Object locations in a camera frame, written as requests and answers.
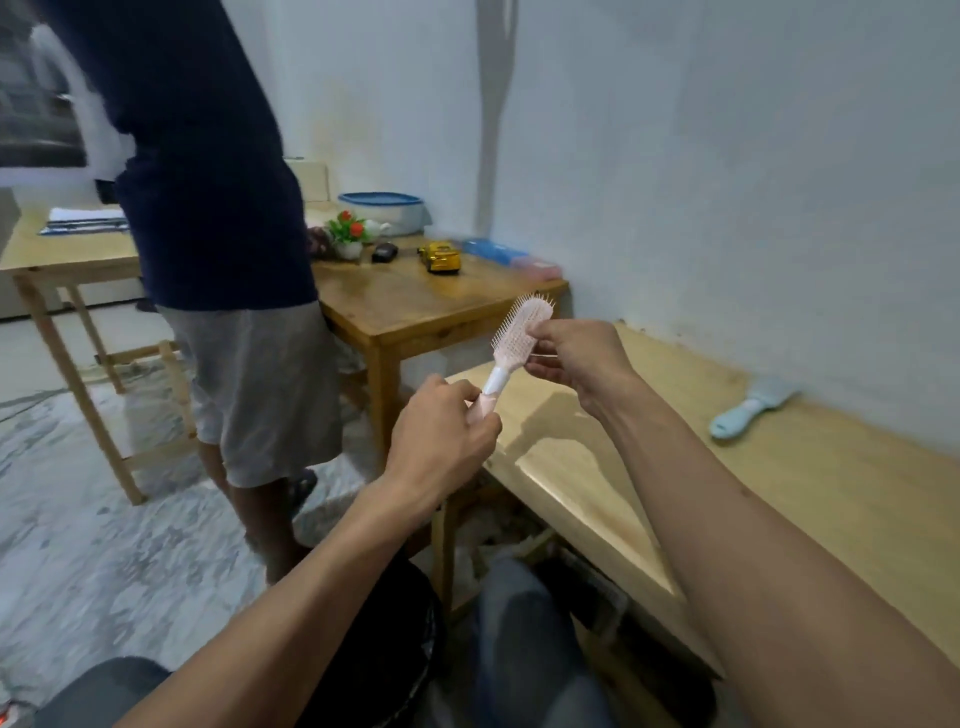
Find person's right hand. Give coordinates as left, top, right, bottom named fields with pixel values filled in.
left=524, top=320, right=646, bottom=420

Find person's left hand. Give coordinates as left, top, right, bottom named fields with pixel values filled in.
left=382, top=374, right=504, bottom=519

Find grey trash bin black liner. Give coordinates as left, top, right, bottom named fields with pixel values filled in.
left=299, top=554, right=445, bottom=728

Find person's left forearm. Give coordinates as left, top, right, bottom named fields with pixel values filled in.
left=116, top=479, right=444, bottom=728

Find person's right forearm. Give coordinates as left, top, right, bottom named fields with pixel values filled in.
left=599, top=374, right=960, bottom=728

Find person's left leg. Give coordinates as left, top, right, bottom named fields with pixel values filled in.
left=33, top=657, right=174, bottom=728

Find blue plastic tray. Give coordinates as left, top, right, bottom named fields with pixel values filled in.
left=461, top=238, right=531, bottom=268

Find dark brown wooden table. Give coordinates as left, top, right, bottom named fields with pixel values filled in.
left=307, top=236, right=571, bottom=470

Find yellow toy car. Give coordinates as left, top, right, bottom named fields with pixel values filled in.
left=417, top=240, right=463, bottom=276

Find small potted red flowers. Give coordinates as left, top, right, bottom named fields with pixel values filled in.
left=326, top=211, right=373, bottom=262

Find clear container blue lid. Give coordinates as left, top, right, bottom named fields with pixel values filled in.
left=337, top=192, right=429, bottom=238

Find small light wooden table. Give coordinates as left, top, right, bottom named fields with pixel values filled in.
left=0, top=206, right=200, bottom=506

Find papers with pen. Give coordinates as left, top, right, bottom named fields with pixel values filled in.
left=38, top=207, right=130, bottom=237

